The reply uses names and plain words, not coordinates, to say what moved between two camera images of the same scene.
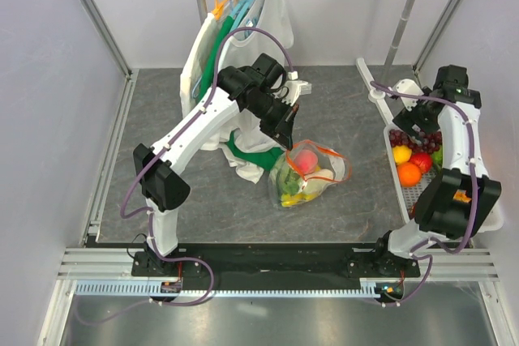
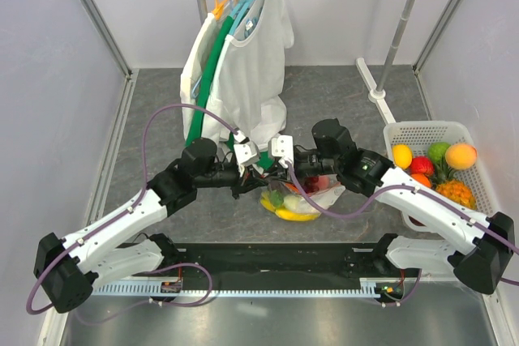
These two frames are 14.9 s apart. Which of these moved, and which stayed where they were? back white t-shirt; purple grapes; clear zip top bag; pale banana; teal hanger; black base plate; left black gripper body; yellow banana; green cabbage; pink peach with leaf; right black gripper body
Moved: pink peach with leaf; right black gripper body; yellow banana; left black gripper body; purple grapes; green cabbage; clear zip top bag; pale banana
Stayed: back white t-shirt; black base plate; teal hanger
